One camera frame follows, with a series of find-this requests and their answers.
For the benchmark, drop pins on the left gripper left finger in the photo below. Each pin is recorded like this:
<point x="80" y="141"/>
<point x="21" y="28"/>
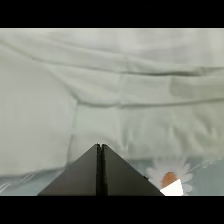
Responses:
<point x="80" y="178"/>

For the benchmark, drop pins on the pale green shirt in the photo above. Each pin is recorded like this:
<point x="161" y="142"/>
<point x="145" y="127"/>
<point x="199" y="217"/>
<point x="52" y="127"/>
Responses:
<point x="110" y="86"/>

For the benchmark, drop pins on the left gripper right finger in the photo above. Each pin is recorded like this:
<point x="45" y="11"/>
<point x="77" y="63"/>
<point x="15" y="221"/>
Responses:
<point x="123" y="178"/>

